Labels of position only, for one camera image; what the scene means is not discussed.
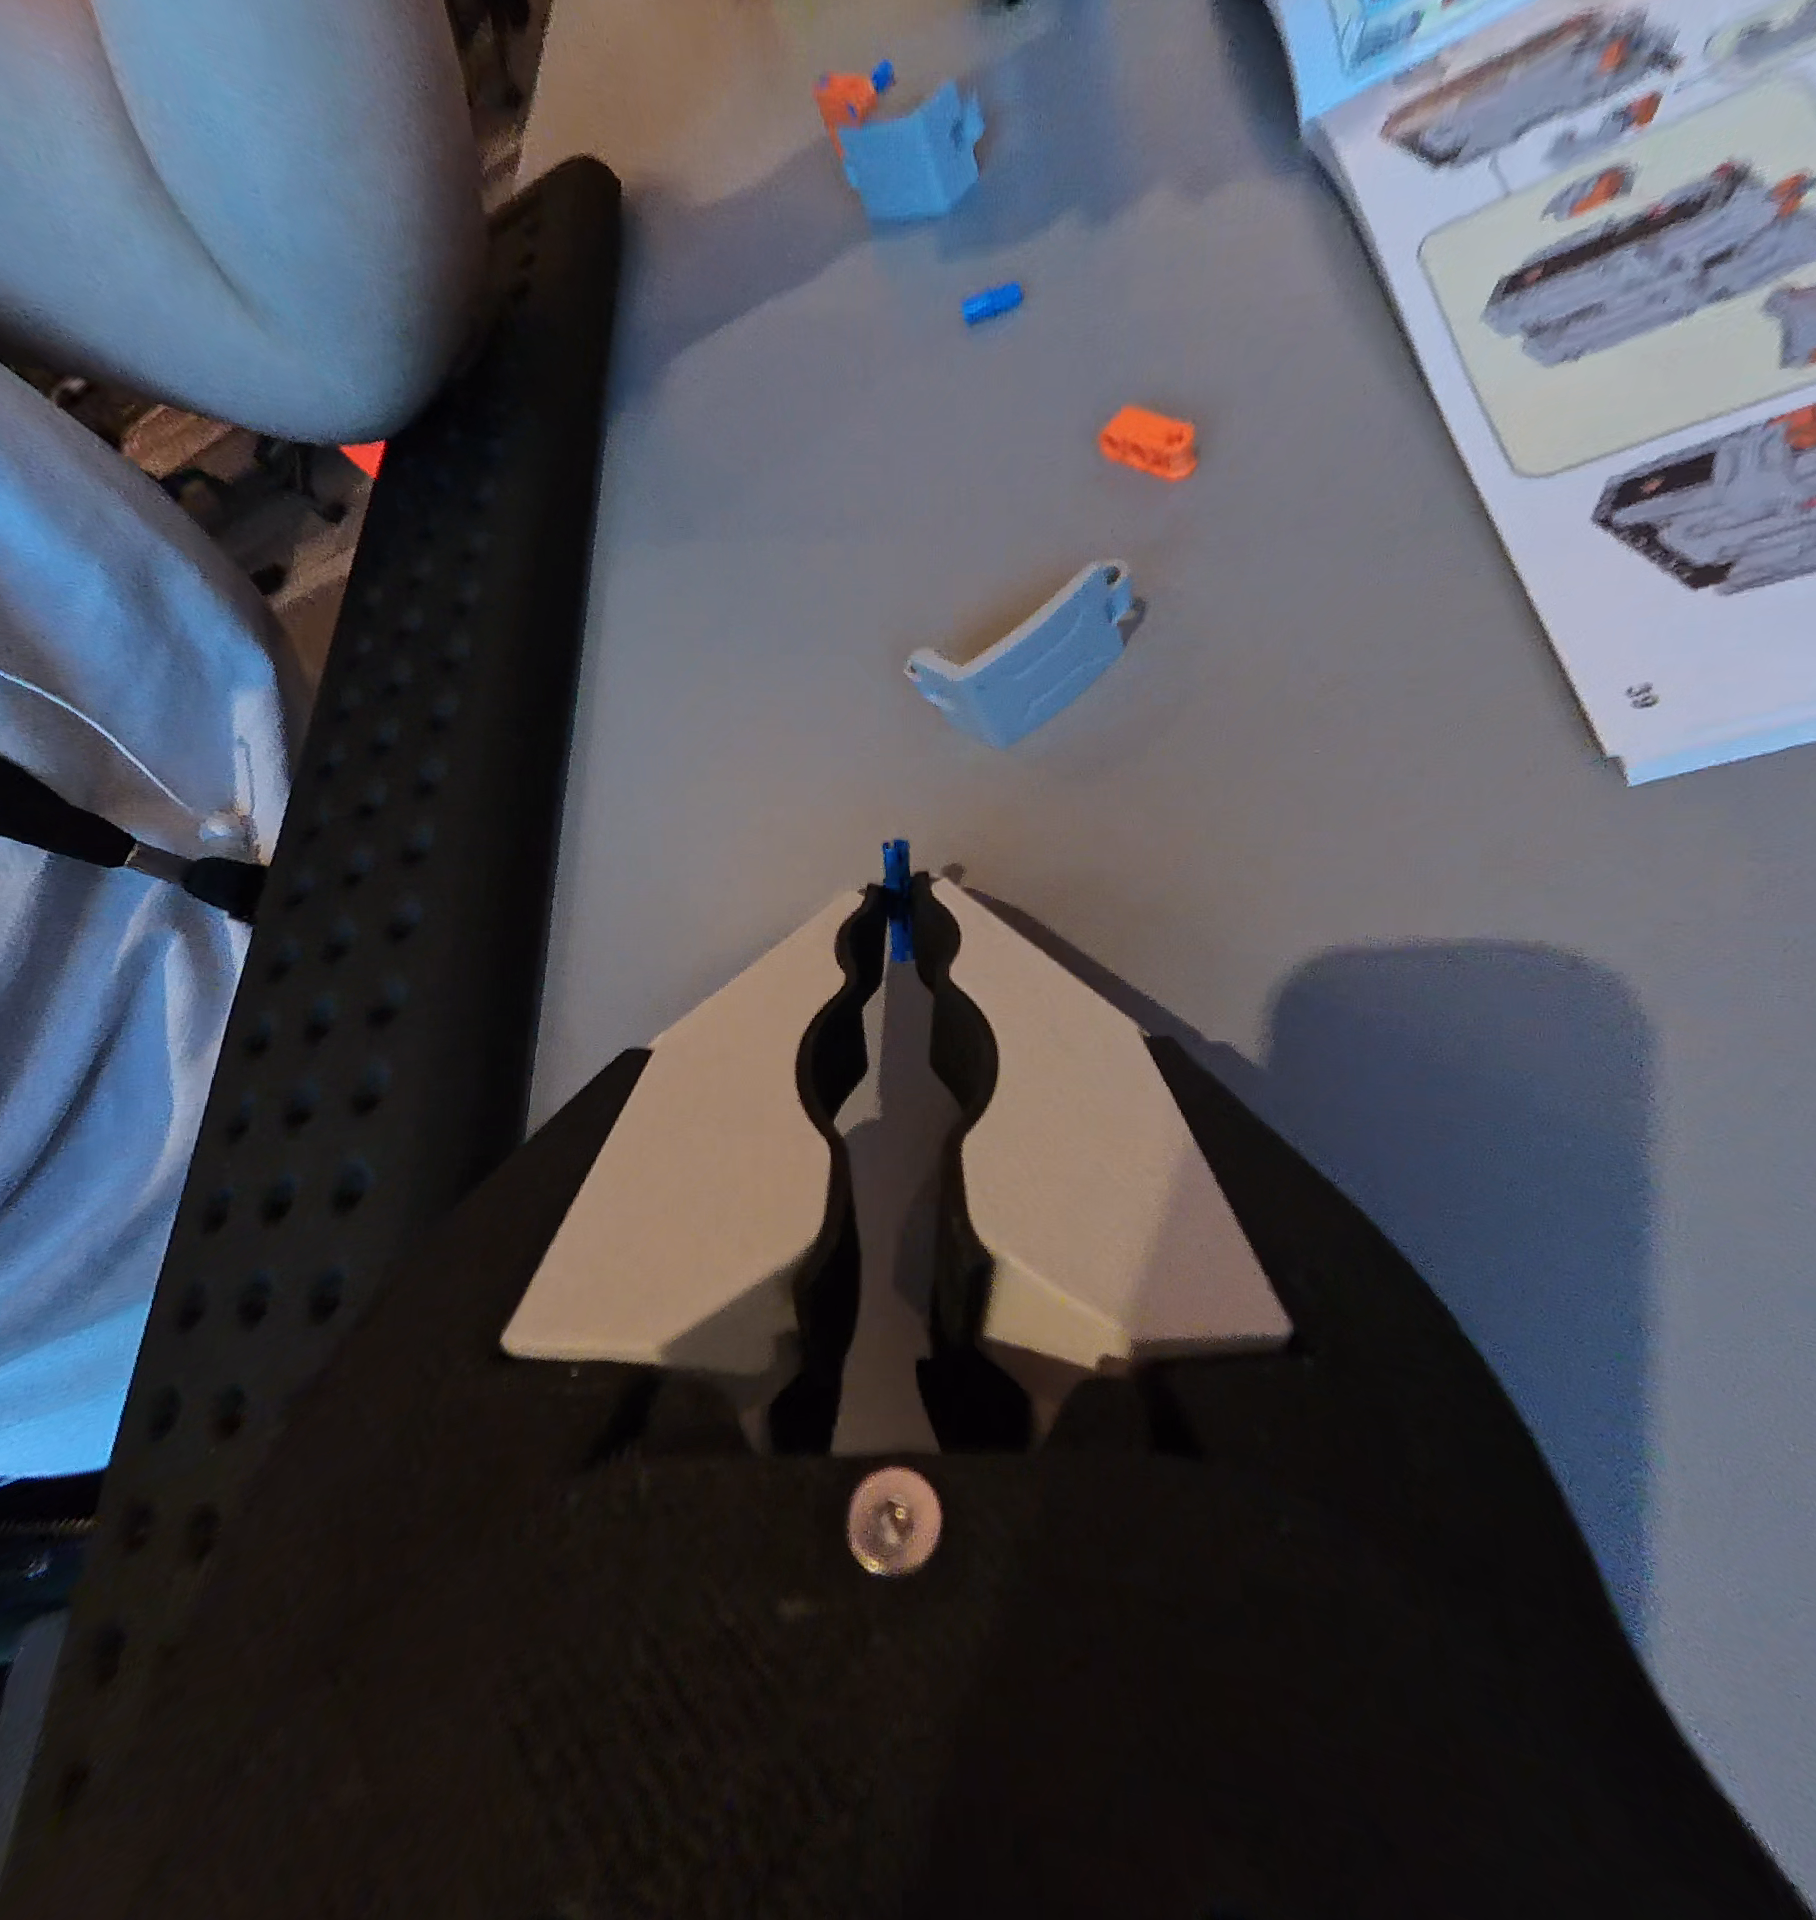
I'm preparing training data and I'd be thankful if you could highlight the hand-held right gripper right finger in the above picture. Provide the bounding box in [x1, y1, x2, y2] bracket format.
[903, 880, 1297, 1453]

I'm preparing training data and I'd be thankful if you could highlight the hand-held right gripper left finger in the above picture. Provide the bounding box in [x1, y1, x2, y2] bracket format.
[500, 882, 898, 1453]

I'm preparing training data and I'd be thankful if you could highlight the grey desk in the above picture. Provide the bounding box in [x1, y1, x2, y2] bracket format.
[524, 0, 1816, 1920]

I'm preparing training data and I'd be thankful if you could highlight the black perforated panel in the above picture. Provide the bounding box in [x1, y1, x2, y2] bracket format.
[0, 153, 628, 1920]

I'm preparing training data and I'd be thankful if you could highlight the grey curved toy panel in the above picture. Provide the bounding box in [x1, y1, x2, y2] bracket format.
[903, 561, 1148, 753]

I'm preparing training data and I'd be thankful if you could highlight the person's white shirt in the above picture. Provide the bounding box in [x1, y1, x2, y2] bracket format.
[0, 319, 310, 1481]

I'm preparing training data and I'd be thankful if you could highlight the building instruction booklet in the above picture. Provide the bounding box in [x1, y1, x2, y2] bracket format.
[1267, 0, 1816, 789]

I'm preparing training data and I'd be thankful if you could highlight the blue curved panel piece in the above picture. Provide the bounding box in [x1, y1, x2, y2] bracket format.
[842, 81, 988, 226]

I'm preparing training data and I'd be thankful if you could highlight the person's light trouser leg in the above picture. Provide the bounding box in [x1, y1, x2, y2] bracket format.
[0, 0, 495, 448]

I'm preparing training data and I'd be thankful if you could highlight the black strap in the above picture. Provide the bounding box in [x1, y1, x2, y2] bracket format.
[0, 732, 271, 922]

